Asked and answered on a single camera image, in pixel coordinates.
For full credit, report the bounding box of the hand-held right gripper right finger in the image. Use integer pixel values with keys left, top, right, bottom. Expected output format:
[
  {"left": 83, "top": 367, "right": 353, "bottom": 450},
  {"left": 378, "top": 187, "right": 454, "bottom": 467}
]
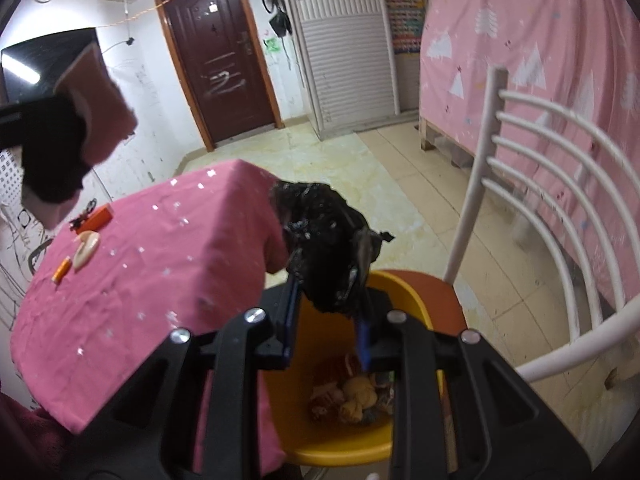
[{"left": 350, "top": 280, "right": 596, "bottom": 480}]

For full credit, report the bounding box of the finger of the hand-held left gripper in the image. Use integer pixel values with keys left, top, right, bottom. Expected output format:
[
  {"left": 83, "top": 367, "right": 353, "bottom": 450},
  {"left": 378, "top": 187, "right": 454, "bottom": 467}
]
[{"left": 0, "top": 102, "right": 36, "bottom": 148}]

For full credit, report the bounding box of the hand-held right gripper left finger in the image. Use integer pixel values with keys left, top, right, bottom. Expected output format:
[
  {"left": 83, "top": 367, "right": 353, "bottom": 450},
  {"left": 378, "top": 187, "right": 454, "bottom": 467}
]
[{"left": 82, "top": 280, "right": 306, "bottom": 480}]

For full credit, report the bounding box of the black and pink cloth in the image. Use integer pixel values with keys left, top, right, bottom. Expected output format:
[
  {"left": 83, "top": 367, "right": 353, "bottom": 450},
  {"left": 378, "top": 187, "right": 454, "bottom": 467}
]
[{"left": 20, "top": 42, "right": 138, "bottom": 226}]

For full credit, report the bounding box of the black plastic bag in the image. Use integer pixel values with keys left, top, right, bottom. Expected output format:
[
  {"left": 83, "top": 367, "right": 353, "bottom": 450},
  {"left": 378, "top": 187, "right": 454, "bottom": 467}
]
[{"left": 270, "top": 180, "right": 396, "bottom": 317}]

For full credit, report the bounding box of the yellow plastic bin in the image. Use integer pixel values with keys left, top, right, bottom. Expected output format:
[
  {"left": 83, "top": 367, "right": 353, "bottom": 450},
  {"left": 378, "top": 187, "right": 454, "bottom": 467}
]
[{"left": 262, "top": 270, "right": 451, "bottom": 468}]

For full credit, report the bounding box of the eye chart poster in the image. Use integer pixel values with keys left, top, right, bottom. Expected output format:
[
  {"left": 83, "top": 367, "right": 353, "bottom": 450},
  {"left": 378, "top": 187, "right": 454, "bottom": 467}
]
[{"left": 0, "top": 147, "right": 26, "bottom": 208}]

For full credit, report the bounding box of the crumpled scraps pile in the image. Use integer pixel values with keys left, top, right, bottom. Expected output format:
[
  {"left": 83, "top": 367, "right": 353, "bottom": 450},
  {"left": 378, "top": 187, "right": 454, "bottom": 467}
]
[{"left": 307, "top": 352, "right": 396, "bottom": 426}]

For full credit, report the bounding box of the small black object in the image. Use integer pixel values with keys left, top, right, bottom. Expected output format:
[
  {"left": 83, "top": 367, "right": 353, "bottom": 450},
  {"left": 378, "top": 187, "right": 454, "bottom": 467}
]
[{"left": 69, "top": 199, "right": 98, "bottom": 231}]

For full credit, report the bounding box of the orange red small box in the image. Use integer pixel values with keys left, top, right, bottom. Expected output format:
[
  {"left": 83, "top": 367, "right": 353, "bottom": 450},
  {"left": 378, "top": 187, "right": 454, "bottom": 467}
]
[{"left": 84, "top": 205, "right": 112, "bottom": 232}]

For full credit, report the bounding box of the beige round disc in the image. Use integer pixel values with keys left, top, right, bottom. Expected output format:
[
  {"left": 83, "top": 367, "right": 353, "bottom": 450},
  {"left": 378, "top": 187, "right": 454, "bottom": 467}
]
[{"left": 72, "top": 231, "right": 101, "bottom": 271}]

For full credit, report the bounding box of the pink star tablecloth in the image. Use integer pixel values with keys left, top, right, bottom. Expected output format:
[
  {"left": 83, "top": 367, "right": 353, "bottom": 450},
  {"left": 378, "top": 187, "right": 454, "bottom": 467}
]
[{"left": 10, "top": 159, "right": 291, "bottom": 476}]

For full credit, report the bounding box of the white metal chair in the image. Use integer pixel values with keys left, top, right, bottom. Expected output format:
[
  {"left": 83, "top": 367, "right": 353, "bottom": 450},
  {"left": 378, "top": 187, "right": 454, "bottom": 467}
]
[{"left": 385, "top": 67, "right": 640, "bottom": 386}]

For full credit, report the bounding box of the dark brown door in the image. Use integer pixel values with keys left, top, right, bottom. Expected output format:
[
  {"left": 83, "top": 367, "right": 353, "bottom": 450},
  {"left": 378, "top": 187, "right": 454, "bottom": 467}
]
[{"left": 152, "top": 0, "right": 286, "bottom": 151}]

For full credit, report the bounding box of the white slatted wardrobe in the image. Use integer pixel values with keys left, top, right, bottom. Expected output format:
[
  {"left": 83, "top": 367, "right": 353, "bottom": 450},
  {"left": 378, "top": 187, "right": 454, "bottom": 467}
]
[{"left": 277, "top": 0, "right": 431, "bottom": 141}]

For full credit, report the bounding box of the dark pink cloth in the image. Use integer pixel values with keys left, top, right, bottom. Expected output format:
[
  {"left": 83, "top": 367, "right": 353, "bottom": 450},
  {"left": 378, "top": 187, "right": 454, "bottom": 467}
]
[{"left": 0, "top": 390, "right": 71, "bottom": 480}]

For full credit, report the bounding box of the colourful grid poster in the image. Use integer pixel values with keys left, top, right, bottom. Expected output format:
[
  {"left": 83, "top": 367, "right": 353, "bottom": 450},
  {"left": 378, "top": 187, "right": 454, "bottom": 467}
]
[{"left": 382, "top": 0, "right": 427, "bottom": 56}]

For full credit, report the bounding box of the pink tree print curtain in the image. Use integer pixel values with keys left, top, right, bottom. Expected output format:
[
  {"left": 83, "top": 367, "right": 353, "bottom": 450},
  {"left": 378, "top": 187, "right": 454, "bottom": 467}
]
[{"left": 419, "top": 0, "right": 640, "bottom": 341}]

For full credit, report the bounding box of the black wall television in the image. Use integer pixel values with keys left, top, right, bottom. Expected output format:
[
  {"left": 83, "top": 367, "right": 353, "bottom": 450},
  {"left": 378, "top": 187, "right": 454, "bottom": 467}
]
[{"left": 0, "top": 27, "right": 101, "bottom": 103}]

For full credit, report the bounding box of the wooden bed frame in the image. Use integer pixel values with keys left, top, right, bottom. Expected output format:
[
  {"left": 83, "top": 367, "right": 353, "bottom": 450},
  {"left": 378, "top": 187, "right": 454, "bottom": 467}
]
[{"left": 416, "top": 114, "right": 473, "bottom": 171}]

